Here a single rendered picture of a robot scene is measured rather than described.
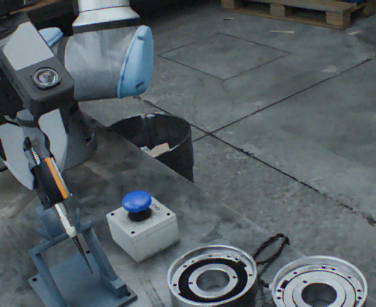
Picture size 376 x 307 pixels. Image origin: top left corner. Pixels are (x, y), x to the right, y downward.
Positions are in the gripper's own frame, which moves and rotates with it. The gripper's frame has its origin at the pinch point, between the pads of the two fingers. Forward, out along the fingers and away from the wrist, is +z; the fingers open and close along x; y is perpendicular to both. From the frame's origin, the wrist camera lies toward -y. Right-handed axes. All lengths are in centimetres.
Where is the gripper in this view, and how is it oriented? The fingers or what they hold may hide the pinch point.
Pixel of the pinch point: (44, 175)
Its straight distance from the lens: 62.5
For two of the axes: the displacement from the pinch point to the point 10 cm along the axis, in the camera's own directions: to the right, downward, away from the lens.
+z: 1.4, 8.5, 5.0
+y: -5.8, -3.4, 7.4
